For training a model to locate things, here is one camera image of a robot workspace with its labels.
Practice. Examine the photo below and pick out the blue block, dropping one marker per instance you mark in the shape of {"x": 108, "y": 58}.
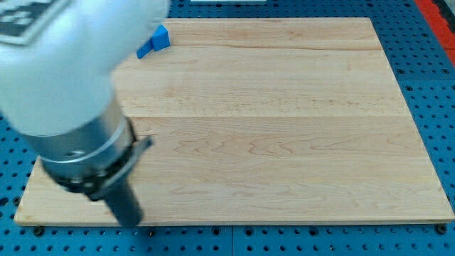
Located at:
{"x": 158, "y": 41}

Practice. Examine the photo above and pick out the red strip at corner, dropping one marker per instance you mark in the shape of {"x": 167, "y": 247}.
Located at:
{"x": 436, "y": 15}

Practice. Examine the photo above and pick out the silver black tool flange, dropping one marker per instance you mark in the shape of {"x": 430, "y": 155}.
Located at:
{"x": 95, "y": 158}

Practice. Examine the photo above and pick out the wooden board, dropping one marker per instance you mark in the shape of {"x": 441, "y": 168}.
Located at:
{"x": 276, "y": 121}

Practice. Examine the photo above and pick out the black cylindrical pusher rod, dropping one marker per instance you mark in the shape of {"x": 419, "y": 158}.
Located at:
{"x": 123, "y": 204}

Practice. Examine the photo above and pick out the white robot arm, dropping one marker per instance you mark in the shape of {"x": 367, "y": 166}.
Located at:
{"x": 57, "y": 58}

